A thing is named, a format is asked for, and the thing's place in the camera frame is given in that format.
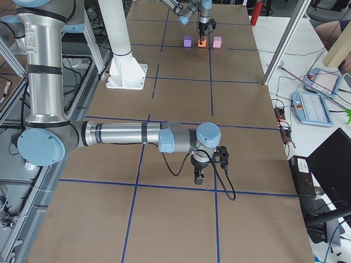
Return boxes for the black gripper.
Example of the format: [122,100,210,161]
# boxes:
[190,156,208,185]
[198,22,207,42]

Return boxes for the orange foam cube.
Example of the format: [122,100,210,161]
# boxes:
[197,38,207,48]

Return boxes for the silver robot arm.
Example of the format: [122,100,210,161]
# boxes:
[161,0,217,47]
[13,1,221,185]

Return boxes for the purple foam cube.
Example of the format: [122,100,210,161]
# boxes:
[183,36,193,48]

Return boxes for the pink foam cube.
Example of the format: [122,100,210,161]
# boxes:
[213,36,222,48]

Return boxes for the red fire extinguisher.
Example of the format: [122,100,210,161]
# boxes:
[250,0,263,26]

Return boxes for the orange black connector strip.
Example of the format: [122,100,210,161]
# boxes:
[274,106,295,147]

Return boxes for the black box device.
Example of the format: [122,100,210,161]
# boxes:
[288,156,316,198]

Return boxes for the near teach pendant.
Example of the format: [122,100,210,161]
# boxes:
[292,92,333,127]

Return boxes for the teach pendant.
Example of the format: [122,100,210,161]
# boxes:
[292,92,333,127]
[304,67,343,99]

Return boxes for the black monitor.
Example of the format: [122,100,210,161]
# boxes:
[305,128,350,228]

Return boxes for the far teach pendant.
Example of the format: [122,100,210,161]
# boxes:
[304,67,343,99]

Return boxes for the wooden beam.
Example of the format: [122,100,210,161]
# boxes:
[323,19,350,73]

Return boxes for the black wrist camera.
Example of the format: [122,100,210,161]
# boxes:
[215,146,229,170]
[209,18,217,30]

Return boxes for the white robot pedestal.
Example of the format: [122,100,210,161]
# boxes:
[98,0,148,90]

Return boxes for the aluminium frame post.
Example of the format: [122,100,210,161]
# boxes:
[263,0,310,85]

